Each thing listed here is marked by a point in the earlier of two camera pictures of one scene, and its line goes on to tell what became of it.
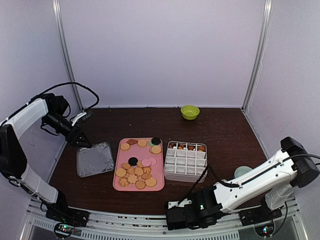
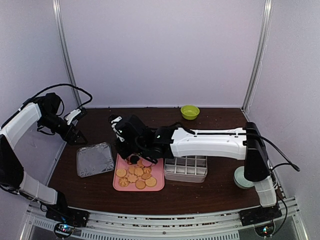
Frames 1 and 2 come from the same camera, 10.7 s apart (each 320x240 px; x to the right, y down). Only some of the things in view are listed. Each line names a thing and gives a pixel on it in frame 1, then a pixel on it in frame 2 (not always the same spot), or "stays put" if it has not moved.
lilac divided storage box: x=186 y=161 stays put
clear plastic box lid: x=96 y=160 stays put
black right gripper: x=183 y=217 to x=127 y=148
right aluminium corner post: x=260 y=55 stays put
